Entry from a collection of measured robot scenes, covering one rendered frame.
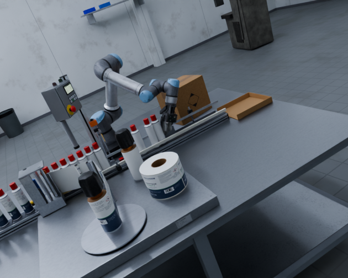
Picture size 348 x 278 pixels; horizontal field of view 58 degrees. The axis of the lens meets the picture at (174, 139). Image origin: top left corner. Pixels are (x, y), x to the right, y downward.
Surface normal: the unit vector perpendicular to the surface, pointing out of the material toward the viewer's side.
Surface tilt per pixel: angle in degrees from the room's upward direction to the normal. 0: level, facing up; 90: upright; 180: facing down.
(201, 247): 90
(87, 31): 90
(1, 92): 90
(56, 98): 90
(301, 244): 0
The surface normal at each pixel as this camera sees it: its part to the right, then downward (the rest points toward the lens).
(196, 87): 0.56, 0.16
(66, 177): -0.06, 0.44
